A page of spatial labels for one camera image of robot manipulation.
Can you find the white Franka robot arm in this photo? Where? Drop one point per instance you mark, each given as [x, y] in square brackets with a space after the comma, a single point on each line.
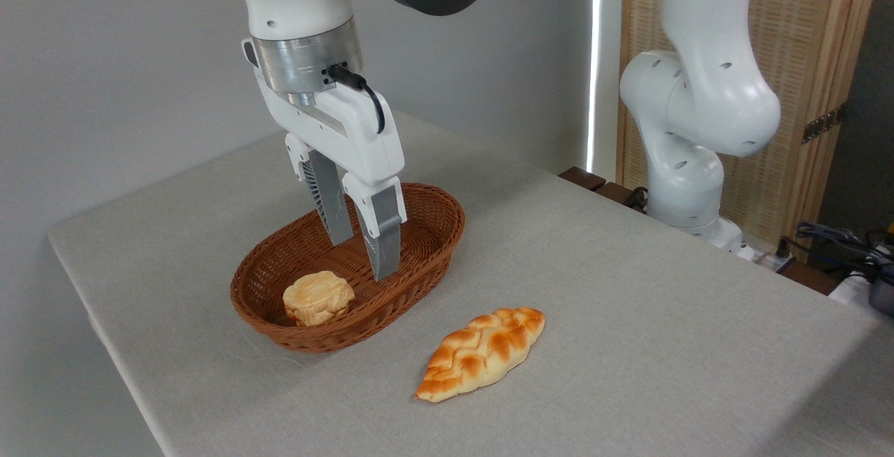
[698, 93]

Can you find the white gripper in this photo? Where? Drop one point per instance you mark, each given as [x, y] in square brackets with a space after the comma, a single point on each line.
[360, 139]

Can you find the grey tablecloth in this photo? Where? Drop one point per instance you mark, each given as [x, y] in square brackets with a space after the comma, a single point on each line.
[628, 317]

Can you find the white power strip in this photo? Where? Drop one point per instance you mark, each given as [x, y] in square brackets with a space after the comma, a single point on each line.
[768, 259]

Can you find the braided golden bread loaf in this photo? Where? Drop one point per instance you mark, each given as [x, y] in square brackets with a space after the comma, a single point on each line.
[482, 352]

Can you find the dark brown wooden block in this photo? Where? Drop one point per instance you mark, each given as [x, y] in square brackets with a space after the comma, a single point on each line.
[618, 193]
[582, 178]

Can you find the round pale bread roll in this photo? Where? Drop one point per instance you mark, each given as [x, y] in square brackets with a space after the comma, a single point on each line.
[318, 296]

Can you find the brown woven wicker basket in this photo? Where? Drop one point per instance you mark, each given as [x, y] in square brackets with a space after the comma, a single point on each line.
[426, 233]

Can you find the black screen hinge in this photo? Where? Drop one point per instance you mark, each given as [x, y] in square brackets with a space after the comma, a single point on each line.
[824, 124]

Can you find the dark grey device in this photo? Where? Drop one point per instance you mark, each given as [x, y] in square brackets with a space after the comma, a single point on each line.
[883, 293]

